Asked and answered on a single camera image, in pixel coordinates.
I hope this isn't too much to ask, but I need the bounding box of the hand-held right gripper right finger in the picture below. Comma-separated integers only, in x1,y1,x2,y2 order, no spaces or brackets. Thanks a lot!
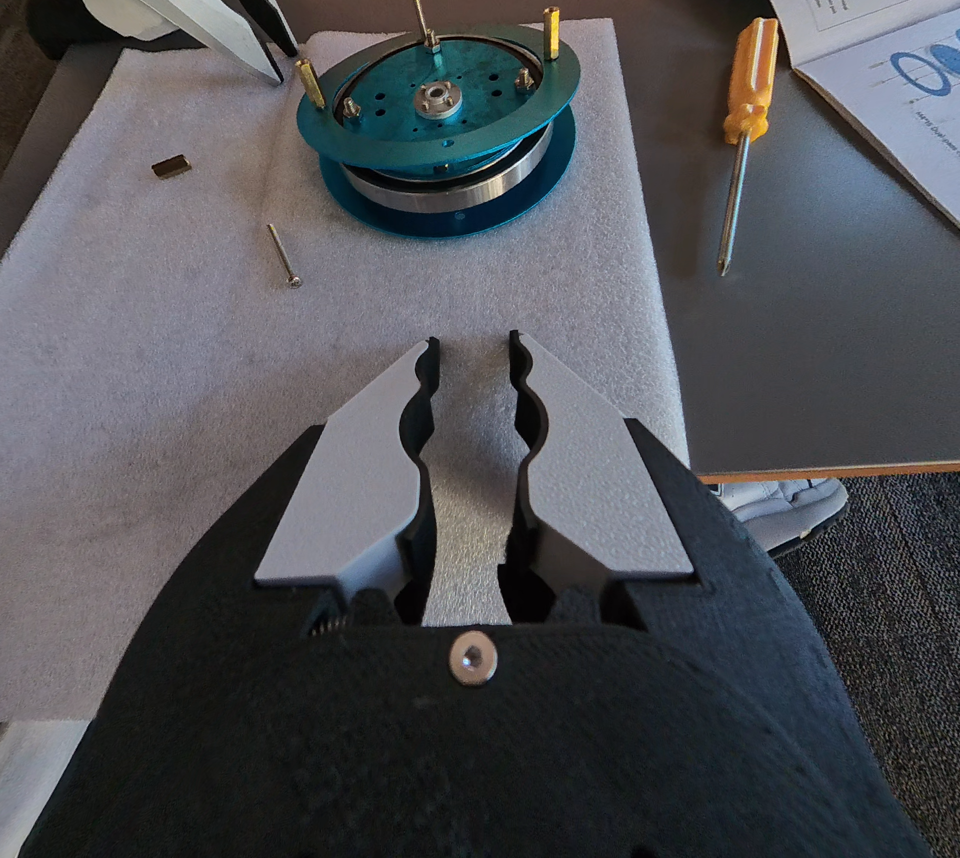
504,330,697,607

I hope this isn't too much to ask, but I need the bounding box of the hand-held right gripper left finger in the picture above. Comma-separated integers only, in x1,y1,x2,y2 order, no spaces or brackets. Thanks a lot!
255,336,442,605

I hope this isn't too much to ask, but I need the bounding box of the blue disc with bearing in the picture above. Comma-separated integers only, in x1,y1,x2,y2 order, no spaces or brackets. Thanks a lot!
348,38,529,139

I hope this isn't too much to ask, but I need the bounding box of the blue round metal base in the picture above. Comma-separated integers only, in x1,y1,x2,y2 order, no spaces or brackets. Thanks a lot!
296,23,583,241

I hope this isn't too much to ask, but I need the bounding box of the dark grey desk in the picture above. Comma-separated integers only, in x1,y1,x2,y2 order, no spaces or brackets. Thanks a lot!
0,0,960,484

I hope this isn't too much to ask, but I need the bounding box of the person's white shoe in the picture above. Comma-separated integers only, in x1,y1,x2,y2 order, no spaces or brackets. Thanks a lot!
717,476,850,556

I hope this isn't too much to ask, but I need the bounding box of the white foam sheet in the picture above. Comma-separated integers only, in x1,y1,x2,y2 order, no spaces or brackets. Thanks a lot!
0,18,691,721

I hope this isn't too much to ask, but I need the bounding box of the silver screw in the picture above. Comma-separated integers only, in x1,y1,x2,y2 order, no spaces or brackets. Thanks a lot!
266,224,303,289

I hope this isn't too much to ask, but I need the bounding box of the printed instruction booklet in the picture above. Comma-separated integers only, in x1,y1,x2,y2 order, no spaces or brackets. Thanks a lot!
623,0,960,232

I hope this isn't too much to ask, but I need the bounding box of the orange handled screwdriver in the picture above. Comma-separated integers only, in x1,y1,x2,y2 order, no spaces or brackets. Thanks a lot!
716,18,781,278

